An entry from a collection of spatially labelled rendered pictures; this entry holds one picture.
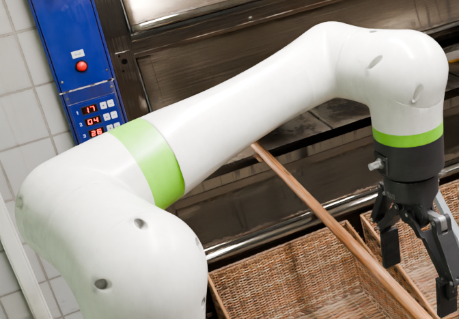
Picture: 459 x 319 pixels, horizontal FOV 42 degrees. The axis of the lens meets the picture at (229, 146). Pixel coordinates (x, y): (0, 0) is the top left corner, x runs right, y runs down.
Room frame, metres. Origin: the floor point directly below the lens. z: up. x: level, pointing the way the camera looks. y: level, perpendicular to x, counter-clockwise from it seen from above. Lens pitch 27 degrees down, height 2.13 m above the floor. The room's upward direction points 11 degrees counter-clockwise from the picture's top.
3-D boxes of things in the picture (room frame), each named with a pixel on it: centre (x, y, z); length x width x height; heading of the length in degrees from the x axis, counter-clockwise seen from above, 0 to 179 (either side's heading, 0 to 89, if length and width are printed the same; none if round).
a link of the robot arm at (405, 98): (0.72, -0.24, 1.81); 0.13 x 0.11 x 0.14; 32
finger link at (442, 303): (0.64, -0.26, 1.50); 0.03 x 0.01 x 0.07; 106
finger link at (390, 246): (0.77, -0.22, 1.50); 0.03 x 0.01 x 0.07; 106
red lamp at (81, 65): (1.56, 0.35, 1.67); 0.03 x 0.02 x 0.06; 104
